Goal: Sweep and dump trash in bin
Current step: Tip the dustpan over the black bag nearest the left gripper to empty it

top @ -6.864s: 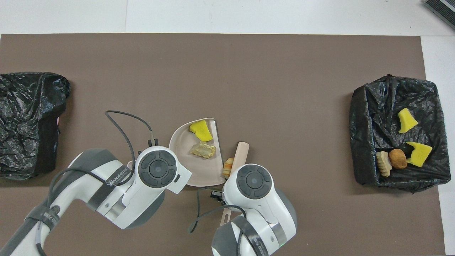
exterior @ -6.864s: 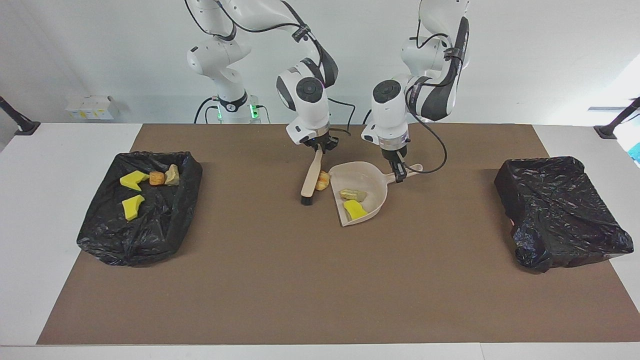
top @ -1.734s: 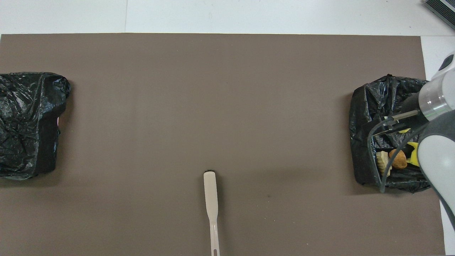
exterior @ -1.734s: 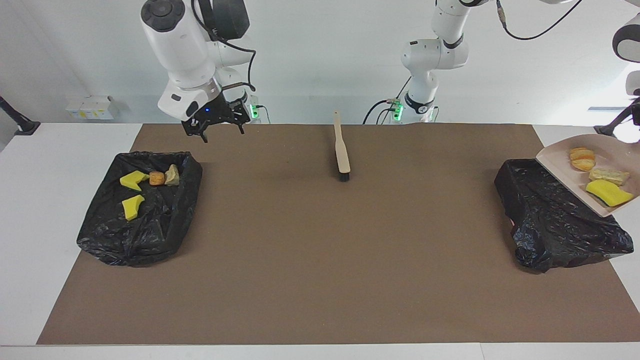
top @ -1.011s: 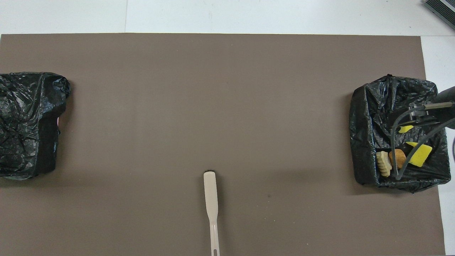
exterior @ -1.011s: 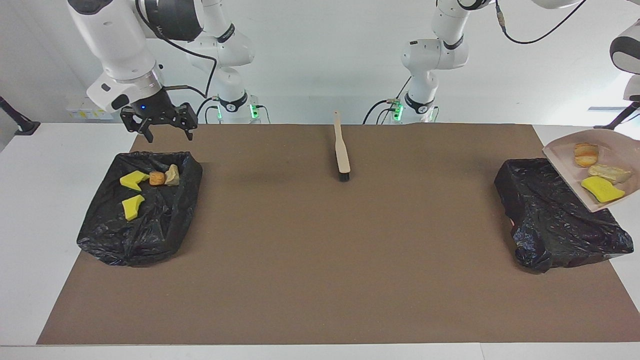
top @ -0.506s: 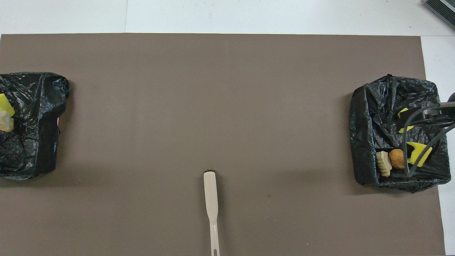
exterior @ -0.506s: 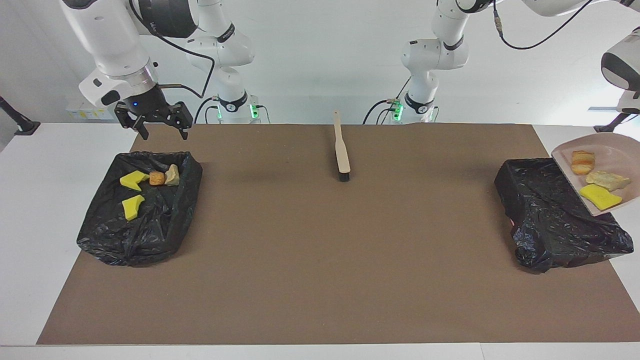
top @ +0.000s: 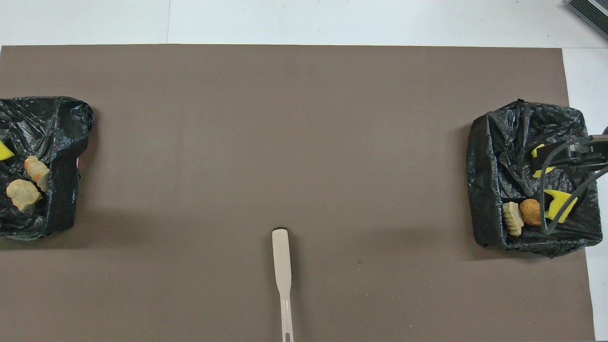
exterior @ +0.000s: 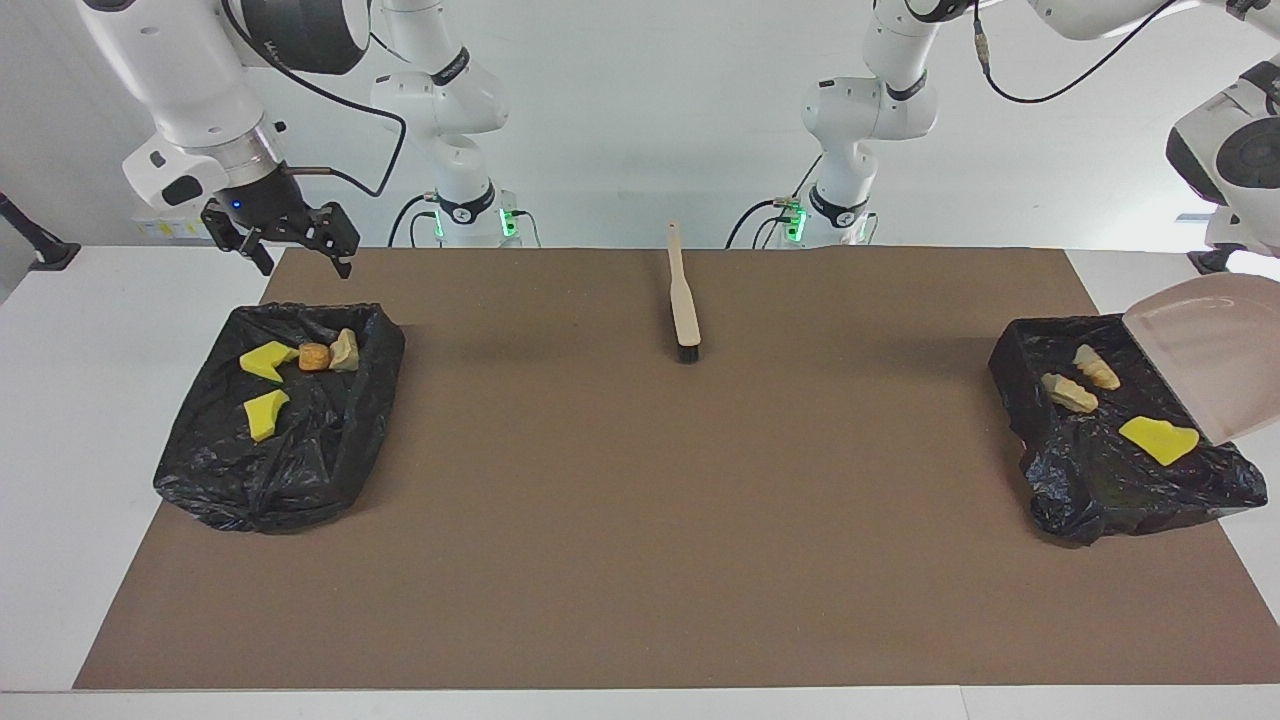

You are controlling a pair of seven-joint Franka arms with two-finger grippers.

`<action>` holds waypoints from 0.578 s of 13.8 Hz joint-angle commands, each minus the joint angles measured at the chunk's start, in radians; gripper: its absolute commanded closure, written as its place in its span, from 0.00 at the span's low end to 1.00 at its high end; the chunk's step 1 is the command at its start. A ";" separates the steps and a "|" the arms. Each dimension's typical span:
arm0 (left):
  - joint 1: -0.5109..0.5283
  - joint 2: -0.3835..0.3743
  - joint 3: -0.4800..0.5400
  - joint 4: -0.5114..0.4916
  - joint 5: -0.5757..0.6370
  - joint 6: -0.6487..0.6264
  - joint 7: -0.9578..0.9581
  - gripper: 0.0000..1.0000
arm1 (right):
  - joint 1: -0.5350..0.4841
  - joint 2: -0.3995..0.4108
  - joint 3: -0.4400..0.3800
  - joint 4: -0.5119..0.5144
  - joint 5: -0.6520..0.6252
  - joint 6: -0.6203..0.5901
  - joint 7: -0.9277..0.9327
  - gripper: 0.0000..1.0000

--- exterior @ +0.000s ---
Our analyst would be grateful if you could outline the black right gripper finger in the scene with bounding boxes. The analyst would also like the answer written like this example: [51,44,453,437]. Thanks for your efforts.
[305,202,361,279]
[202,200,276,277]

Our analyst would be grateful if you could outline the yellow sponge piece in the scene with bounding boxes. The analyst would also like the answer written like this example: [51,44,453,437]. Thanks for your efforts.
[1118,415,1200,467]
[239,341,299,383]
[244,389,291,442]

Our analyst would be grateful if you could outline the beige brush black bristles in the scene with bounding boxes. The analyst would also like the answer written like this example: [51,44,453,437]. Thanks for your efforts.
[667,222,702,363]

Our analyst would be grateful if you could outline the striped croissant piece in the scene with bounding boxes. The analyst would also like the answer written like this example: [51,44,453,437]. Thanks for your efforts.
[1040,373,1099,414]

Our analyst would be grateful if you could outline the pale bread piece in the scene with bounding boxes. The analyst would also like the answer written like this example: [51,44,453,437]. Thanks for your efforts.
[1073,344,1121,391]

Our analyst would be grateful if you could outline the beige plastic dustpan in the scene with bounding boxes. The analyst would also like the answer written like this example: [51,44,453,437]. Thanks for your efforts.
[1122,272,1280,446]

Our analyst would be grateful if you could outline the bin with black bag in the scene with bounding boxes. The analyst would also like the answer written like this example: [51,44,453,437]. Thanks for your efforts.
[153,302,407,533]
[988,315,1269,546]

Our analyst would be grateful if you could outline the brown table mat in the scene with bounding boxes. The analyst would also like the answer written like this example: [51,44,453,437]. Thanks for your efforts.
[75,247,1280,691]

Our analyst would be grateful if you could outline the black right base cable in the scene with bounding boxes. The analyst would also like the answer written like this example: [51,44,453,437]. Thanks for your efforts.
[388,193,441,248]

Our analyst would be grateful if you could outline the black base cable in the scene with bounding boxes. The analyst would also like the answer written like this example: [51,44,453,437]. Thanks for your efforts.
[725,198,801,249]
[388,193,441,248]

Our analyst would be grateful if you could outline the white wall box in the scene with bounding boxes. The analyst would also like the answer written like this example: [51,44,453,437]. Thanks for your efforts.
[132,205,216,241]

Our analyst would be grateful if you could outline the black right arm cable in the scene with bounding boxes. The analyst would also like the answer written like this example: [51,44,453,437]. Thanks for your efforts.
[220,0,408,198]

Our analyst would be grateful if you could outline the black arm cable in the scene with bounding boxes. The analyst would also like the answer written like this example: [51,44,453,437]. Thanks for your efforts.
[975,0,1186,105]
[220,0,408,198]

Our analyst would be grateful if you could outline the black left base cable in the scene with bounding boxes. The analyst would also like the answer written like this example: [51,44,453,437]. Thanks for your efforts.
[725,198,801,249]

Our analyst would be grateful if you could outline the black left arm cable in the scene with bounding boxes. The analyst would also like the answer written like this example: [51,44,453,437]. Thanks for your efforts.
[975,0,1186,105]

